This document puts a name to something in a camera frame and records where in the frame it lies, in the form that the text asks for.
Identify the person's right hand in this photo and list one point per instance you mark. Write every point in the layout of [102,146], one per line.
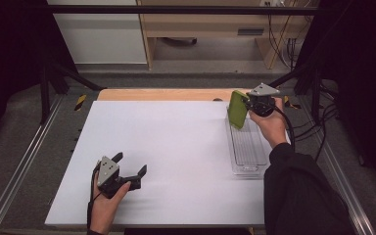
[272,129]

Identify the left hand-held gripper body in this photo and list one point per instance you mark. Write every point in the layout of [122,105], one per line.
[109,173]

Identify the grey object under desk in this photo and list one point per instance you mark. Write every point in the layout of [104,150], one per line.
[179,41]

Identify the yellow black tape marker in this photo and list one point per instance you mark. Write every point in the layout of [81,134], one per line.
[289,102]
[80,102]

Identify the dark desk label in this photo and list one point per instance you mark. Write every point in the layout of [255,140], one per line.
[250,32]

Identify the aluminium floor rail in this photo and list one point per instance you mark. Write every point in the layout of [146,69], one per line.
[19,173]
[342,182]

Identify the white table board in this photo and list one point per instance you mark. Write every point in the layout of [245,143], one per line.
[176,156]

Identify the black frame bar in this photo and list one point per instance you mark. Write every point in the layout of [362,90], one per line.
[176,9]

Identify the black frame strut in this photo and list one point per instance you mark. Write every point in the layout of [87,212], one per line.
[306,81]
[55,81]

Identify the black curtain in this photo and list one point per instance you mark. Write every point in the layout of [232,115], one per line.
[9,65]
[365,65]

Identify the white cabinet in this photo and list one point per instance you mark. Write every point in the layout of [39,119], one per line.
[101,36]

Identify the person's left hand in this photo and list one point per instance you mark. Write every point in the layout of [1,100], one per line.
[104,209]

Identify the clear plastic container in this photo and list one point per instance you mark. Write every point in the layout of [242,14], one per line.
[248,150]

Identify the wooden desk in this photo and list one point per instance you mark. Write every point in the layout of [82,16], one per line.
[209,23]

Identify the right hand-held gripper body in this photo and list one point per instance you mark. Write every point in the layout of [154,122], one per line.
[262,101]

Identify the wooden table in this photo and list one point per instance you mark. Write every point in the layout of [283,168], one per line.
[163,94]

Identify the white power strip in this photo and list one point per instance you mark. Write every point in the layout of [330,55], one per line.
[272,2]

